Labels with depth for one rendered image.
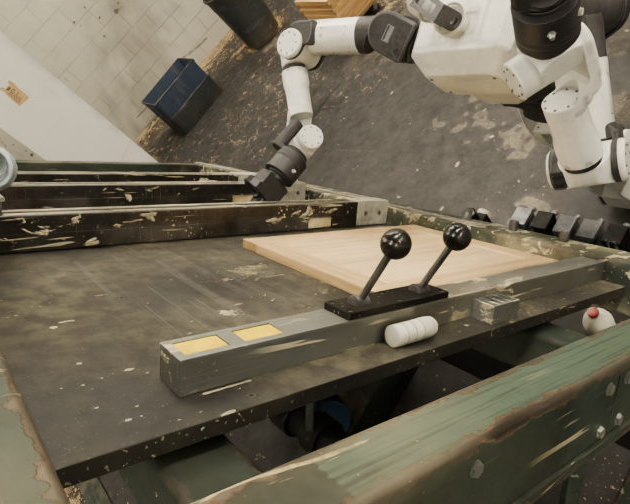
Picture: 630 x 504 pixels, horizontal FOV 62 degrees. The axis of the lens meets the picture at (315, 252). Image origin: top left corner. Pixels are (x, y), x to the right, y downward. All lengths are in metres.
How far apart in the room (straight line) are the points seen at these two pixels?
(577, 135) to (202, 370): 0.71
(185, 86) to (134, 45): 1.10
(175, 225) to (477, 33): 0.75
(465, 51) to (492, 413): 0.86
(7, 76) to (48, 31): 1.51
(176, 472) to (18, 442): 0.22
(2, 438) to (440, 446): 0.28
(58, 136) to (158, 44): 2.01
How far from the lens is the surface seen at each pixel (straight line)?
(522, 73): 0.88
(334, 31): 1.43
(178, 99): 5.41
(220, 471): 0.51
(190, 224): 1.20
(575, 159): 1.00
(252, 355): 0.57
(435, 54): 1.23
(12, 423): 0.34
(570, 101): 0.96
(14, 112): 4.81
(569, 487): 1.06
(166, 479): 0.51
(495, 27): 1.16
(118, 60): 6.31
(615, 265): 1.24
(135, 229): 1.15
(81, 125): 4.87
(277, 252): 1.04
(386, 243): 0.61
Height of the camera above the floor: 1.95
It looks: 39 degrees down
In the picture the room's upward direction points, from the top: 47 degrees counter-clockwise
